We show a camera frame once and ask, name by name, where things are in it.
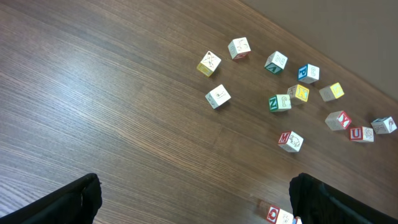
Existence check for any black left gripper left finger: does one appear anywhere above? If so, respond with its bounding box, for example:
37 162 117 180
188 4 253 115
1 173 103 224

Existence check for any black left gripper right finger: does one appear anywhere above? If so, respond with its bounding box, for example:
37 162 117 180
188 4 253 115
289 173 397 224

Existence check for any white block with figure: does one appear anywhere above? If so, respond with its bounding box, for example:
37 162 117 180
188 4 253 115
266 205 294 224

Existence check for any white block red U side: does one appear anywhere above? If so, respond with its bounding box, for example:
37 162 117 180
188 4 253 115
349 126 374 142

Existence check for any white block green N side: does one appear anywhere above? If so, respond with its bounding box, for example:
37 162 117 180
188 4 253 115
269 95 292 112

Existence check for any white block red M side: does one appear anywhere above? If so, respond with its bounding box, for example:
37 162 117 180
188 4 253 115
278 131 304 153

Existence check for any red X block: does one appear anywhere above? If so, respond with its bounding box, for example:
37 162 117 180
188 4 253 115
325 111 352 131

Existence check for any block with K and 6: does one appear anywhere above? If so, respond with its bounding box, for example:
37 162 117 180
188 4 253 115
371 116 397 134

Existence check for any yellow top block far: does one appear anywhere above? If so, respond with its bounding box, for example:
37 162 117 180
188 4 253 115
319 82 345 101

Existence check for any yellow K block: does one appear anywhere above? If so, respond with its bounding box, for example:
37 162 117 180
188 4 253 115
287 84 310 105

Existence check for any white block blue P side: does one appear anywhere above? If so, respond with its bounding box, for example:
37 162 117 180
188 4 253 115
298 63 320 84

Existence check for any white block green A side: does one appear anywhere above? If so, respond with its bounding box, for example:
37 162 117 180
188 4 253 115
264 51 288 75

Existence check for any white block yellow side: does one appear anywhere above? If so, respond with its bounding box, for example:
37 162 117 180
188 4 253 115
197 51 221 77

